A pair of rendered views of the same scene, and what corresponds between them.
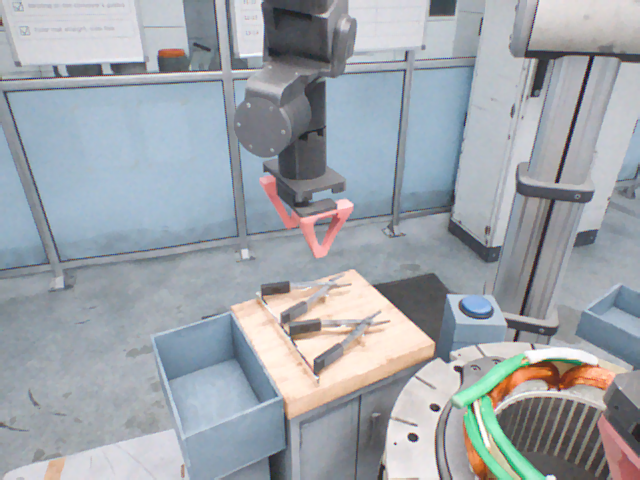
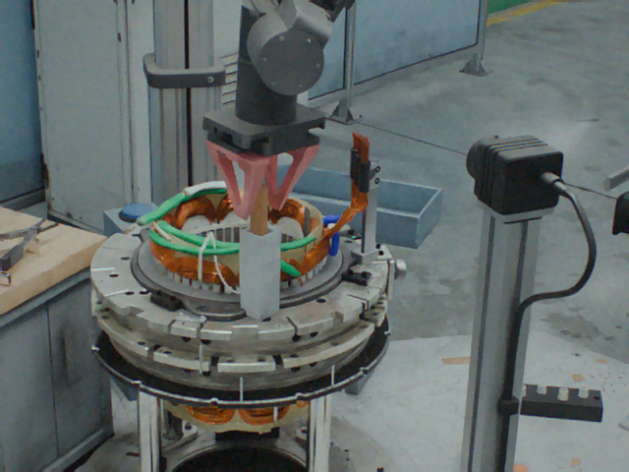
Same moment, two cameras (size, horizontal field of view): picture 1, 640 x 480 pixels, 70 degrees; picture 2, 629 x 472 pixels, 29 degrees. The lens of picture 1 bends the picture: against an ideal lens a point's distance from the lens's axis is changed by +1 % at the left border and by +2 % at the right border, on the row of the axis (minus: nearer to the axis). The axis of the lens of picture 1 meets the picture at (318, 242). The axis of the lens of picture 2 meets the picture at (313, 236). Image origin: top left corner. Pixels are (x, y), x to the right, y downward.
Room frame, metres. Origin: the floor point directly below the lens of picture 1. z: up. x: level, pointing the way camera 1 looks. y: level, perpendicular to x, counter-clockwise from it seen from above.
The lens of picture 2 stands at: (-0.81, 0.36, 1.66)
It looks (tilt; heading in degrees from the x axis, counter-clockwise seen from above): 24 degrees down; 327
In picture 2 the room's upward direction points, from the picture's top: 2 degrees clockwise
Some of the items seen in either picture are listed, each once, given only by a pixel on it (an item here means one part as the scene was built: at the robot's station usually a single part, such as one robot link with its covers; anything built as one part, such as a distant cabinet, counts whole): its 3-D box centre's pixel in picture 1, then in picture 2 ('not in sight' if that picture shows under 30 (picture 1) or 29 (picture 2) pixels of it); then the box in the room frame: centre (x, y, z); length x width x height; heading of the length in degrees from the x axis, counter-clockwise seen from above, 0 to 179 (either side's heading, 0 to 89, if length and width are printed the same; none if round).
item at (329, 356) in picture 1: (328, 356); (11, 258); (0.38, -0.01, 1.09); 0.04 x 0.01 x 0.02; 133
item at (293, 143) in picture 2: not in sight; (267, 165); (0.13, -0.18, 1.25); 0.07 x 0.07 x 0.09; 12
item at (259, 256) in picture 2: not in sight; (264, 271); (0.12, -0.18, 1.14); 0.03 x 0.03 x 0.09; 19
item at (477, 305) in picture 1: (476, 304); (138, 210); (0.54, -0.23, 1.04); 0.04 x 0.04 x 0.01
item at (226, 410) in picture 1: (223, 444); not in sight; (0.39, 0.12, 0.92); 0.17 x 0.11 x 0.28; 28
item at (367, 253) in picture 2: not in sight; (367, 210); (0.18, -0.34, 1.15); 0.03 x 0.02 x 0.12; 101
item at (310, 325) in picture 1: (304, 326); not in sight; (0.43, 0.02, 1.09); 0.04 x 0.01 x 0.02; 103
